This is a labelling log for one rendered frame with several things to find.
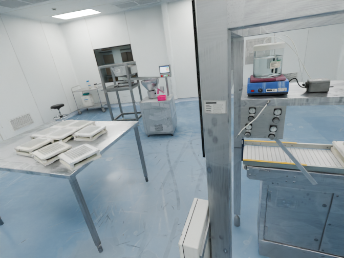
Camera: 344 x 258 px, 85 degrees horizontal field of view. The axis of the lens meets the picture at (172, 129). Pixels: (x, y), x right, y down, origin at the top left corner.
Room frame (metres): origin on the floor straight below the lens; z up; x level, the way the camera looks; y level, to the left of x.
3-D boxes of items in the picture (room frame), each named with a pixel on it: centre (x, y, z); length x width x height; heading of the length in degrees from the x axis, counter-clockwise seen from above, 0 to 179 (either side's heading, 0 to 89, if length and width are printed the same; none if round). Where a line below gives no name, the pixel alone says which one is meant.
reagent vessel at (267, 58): (1.07, -0.57, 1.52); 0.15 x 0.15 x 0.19
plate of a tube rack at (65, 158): (1.40, 0.78, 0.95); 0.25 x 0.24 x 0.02; 136
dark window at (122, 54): (6.79, 1.59, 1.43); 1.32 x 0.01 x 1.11; 78
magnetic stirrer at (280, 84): (1.06, -0.56, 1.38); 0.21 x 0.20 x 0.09; 156
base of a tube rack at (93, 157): (1.40, 0.78, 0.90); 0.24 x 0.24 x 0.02; 46
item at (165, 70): (3.97, -0.02, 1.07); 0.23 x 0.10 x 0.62; 78
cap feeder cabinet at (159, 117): (3.87, 0.22, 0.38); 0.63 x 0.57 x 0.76; 78
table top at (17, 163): (1.96, 1.29, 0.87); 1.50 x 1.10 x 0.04; 69
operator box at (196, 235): (0.40, -0.04, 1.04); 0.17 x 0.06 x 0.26; 156
